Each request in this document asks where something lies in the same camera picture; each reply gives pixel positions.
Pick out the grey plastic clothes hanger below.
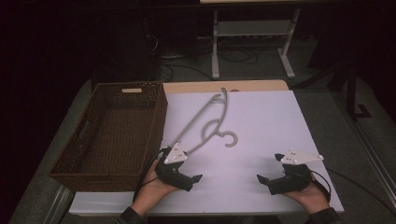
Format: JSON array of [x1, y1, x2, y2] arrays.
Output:
[[169, 87, 239, 156]]

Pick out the black floor cables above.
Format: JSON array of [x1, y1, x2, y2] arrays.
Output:
[[141, 15, 261, 82]]

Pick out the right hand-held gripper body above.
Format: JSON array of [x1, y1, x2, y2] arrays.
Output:
[[266, 148, 325, 196]]

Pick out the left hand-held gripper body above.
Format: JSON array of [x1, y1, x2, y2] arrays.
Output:
[[154, 142, 196, 192]]

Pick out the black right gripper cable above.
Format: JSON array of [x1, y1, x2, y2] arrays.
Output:
[[309, 167, 396, 217]]

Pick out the person's right hand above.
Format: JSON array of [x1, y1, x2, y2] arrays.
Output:
[[282, 173, 332, 215]]

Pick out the white metal table frame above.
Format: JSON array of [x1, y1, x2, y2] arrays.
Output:
[[210, 8, 302, 81]]

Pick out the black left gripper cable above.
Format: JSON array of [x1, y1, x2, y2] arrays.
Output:
[[133, 150, 163, 203]]

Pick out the aluminium rail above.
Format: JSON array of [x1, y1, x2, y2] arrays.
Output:
[[350, 119, 396, 202], [42, 186, 75, 224]]

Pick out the brown woven basket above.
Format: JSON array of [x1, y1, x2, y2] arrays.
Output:
[[48, 81, 169, 193]]

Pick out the person's left hand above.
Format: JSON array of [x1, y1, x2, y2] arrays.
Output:
[[133, 160, 179, 217]]

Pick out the black metal stand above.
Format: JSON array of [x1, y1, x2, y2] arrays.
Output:
[[292, 60, 373, 121]]

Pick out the white board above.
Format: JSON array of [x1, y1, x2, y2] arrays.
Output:
[[68, 90, 346, 217]]

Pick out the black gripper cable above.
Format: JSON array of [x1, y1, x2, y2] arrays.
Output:
[[309, 167, 396, 217], [133, 150, 163, 203]]

